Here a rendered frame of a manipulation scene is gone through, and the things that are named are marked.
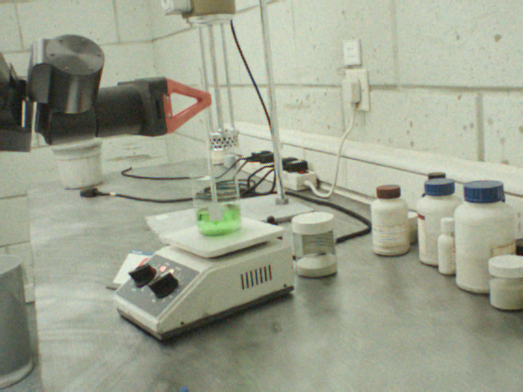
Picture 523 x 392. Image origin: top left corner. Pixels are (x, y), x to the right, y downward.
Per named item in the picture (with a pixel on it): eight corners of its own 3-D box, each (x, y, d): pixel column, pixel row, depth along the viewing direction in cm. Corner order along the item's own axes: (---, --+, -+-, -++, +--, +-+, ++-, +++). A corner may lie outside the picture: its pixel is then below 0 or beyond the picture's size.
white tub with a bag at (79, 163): (61, 184, 184) (49, 112, 180) (109, 177, 187) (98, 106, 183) (55, 192, 171) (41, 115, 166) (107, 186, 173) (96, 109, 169)
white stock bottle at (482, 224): (452, 293, 76) (448, 189, 73) (459, 273, 83) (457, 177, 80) (514, 296, 73) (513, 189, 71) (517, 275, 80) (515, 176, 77)
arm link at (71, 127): (27, 118, 70) (41, 157, 68) (30, 76, 65) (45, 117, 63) (87, 110, 74) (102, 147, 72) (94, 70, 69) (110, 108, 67)
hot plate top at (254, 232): (208, 259, 73) (207, 251, 73) (161, 241, 82) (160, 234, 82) (288, 234, 80) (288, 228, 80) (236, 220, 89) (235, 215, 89)
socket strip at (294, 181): (296, 191, 142) (294, 173, 141) (239, 170, 178) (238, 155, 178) (318, 188, 144) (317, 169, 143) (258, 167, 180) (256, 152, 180)
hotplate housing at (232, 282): (161, 344, 70) (150, 277, 68) (114, 314, 80) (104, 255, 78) (311, 287, 83) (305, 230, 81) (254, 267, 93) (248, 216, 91)
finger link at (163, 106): (190, 73, 82) (121, 79, 77) (216, 70, 76) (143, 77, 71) (197, 124, 83) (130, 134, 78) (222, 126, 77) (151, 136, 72)
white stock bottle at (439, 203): (473, 256, 89) (471, 177, 86) (453, 270, 84) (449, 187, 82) (432, 250, 93) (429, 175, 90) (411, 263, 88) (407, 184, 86)
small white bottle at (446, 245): (437, 274, 83) (434, 221, 81) (441, 267, 85) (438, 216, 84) (459, 275, 82) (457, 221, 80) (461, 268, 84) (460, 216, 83)
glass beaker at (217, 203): (255, 232, 80) (248, 168, 79) (216, 245, 76) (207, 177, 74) (221, 226, 85) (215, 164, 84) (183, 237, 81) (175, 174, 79)
